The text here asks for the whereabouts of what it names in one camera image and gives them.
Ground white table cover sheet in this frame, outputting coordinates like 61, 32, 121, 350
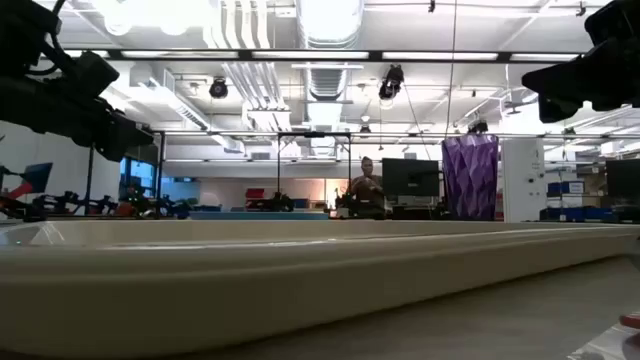
209, 254, 640, 360

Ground blue tilted screen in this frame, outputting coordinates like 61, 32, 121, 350
21, 161, 54, 194

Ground black computer monitor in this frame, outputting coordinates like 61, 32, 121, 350
381, 157, 441, 198
605, 158, 640, 199

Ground person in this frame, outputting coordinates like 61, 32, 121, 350
348, 156, 387, 220

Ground purple faceted plastic cup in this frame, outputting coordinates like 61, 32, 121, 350
441, 132, 500, 222

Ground overhead light bar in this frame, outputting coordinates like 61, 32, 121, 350
63, 48, 582, 63

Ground white tall cabinet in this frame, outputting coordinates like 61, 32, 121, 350
501, 138, 547, 224

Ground black metal stand frame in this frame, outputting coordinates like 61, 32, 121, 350
276, 131, 353, 212

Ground silver ceiling air duct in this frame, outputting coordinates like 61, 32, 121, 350
294, 0, 366, 50

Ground black ceiling camera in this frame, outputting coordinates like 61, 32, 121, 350
377, 64, 406, 101
208, 76, 230, 100

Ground blue storage bin row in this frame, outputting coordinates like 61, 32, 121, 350
539, 205, 617, 223

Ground beige plastic tray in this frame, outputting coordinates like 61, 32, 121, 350
0, 218, 640, 357

